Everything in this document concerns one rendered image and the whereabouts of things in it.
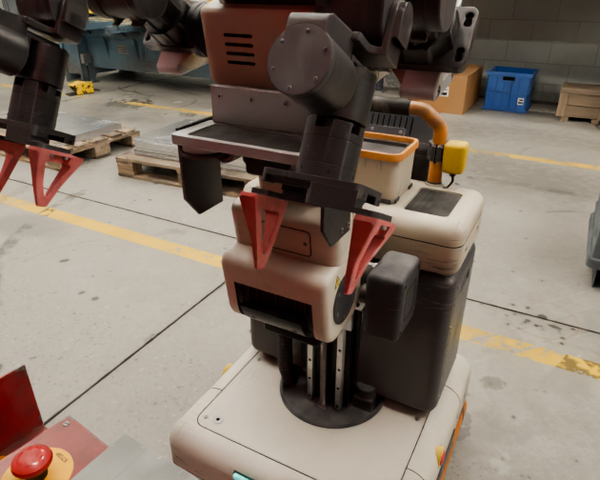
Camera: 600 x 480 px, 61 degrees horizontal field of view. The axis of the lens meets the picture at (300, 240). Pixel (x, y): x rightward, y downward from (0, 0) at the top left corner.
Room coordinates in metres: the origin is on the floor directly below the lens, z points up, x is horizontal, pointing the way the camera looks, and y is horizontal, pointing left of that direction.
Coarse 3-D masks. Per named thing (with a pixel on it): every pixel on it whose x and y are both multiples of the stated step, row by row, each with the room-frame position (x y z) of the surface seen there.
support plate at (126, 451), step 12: (120, 444) 0.22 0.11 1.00; (132, 444) 0.22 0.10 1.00; (108, 456) 0.21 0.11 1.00; (120, 456) 0.21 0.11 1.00; (132, 456) 0.21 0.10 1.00; (144, 456) 0.21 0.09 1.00; (156, 456) 0.21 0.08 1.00; (84, 468) 0.20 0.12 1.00; (96, 468) 0.20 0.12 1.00; (108, 468) 0.20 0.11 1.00; (120, 468) 0.20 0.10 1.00; (132, 468) 0.20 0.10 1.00; (144, 468) 0.20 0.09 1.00; (156, 468) 0.20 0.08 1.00; (168, 468) 0.20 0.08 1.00; (180, 468) 0.20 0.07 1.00
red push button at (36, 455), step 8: (32, 448) 0.38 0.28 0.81; (40, 448) 0.38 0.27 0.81; (48, 448) 0.38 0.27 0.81; (16, 456) 0.37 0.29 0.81; (24, 456) 0.36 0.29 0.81; (32, 456) 0.36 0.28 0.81; (40, 456) 0.36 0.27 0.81; (48, 456) 0.37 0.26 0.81; (16, 464) 0.36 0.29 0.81; (24, 464) 0.36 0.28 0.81; (32, 464) 0.36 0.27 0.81; (40, 464) 0.36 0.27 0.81; (48, 464) 0.36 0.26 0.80; (16, 472) 0.35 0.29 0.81; (24, 472) 0.35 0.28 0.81; (32, 472) 0.35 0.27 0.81; (40, 472) 0.35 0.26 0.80
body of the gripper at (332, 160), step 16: (320, 128) 0.46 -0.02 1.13; (336, 128) 0.45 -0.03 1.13; (352, 128) 0.47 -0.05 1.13; (304, 144) 0.46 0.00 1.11; (320, 144) 0.45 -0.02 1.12; (336, 144) 0.45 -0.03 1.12; (352, 144) 0.45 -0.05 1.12; (304, 160) 0.45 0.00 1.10; (320, 160) 0.44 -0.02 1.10; (336, 160) 0.44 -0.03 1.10; (352, 160) 0.45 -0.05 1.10; (272, 176) 0.45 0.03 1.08; (288, 176) 0.44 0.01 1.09; (304, 176) 0.43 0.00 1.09; (320, 176) 0.43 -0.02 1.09; (336, 176) 0.44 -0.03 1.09; (352, 176) 0.45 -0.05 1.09; (368, 192) 0.42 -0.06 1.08
